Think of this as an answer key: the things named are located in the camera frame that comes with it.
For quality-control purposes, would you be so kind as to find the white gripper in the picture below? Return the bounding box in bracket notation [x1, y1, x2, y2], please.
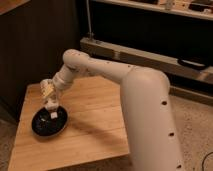
[40, 79, 58, 105]

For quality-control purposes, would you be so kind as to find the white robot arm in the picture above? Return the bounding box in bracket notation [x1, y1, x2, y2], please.
[40, 49, 186, 171]

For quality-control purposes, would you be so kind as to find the black ceramic bowl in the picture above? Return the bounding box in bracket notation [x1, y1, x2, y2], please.
[31, 106, 68, 137]

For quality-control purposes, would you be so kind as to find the wooden table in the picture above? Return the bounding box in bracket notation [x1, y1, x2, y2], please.
[8, 77, 129, 171]

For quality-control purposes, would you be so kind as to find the metal pole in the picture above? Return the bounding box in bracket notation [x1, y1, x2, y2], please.
[86, 0, 93, 40]

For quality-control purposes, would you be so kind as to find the black flat object on bench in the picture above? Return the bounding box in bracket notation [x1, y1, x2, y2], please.
[177, 59, 210, 70]

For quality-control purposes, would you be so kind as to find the wooden shelf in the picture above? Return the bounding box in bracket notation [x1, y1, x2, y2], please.
[93, 0, 213, 21]

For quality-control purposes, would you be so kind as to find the grey metal bench rail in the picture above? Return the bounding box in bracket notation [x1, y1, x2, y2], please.
[80, 37, 213, 85]

